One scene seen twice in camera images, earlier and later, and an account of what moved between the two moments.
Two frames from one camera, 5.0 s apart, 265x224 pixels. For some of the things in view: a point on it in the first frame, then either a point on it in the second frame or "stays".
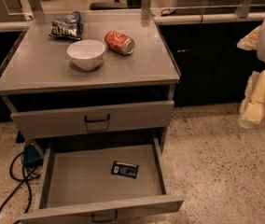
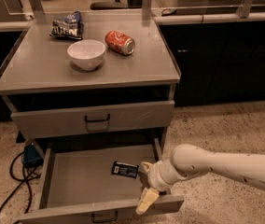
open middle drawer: [101, 179] stays
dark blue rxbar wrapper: [121, 169] stays
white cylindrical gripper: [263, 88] → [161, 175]
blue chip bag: [69, 27] stays
